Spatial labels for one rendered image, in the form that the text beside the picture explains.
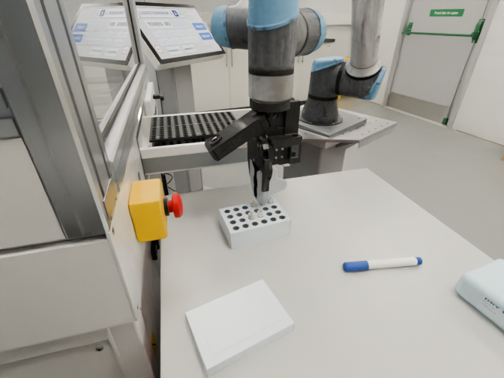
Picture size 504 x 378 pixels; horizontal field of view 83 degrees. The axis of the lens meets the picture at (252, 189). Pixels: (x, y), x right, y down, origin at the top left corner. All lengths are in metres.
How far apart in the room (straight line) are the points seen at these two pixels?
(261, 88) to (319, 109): 0.71
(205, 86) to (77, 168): 3.55
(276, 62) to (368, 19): 0.54
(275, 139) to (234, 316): 0.29
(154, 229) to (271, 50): 0.32
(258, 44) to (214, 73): 3.35
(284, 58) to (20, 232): 0.39
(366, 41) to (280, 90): 0.57
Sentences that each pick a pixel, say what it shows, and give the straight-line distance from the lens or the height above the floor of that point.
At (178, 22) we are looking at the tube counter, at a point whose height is 1.11.
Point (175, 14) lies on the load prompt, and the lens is 1.74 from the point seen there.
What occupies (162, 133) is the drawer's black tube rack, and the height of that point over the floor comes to 0.90.
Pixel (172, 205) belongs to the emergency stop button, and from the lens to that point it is 0.46.
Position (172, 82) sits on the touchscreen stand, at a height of 0.84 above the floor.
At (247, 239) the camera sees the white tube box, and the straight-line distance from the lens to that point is 0.54.
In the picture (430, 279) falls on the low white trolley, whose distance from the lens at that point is 0.58.
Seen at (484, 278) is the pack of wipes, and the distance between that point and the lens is 0.55.
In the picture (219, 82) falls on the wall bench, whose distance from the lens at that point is 3.84.
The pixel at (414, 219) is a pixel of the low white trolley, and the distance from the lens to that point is 0.71.
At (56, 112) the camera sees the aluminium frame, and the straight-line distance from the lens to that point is 0.28.
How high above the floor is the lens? 1.13
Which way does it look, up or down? 31 degrees down
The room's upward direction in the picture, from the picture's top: straight up
